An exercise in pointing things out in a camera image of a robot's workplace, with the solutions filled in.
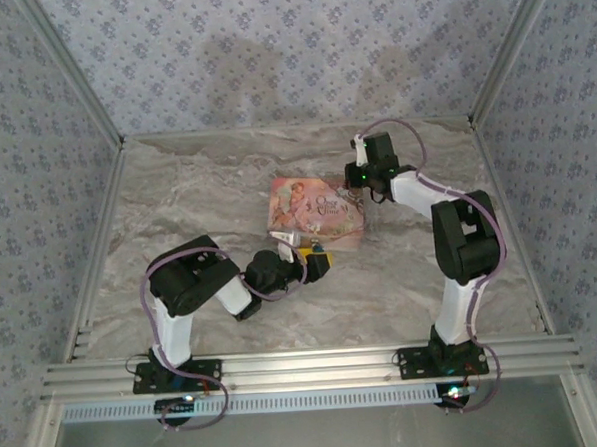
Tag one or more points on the small blue padlock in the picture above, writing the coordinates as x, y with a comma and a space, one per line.
317, 244

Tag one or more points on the pink illustrated storybook box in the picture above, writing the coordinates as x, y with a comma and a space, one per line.
318, 207

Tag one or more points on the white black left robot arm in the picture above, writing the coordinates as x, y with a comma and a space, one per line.
176, 335

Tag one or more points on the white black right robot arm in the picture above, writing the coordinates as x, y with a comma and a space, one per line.
458, 310

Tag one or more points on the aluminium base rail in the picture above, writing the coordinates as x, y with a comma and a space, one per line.
311, 368

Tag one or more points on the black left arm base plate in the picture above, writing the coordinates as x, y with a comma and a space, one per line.
211, 370

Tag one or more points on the aluminium side rail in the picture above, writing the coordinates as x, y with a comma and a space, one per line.
106, 203
496, 183

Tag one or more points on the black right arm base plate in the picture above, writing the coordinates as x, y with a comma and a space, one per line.
411, 363

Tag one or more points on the aluminium frame post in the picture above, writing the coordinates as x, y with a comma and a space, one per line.
510, 47
74, 70

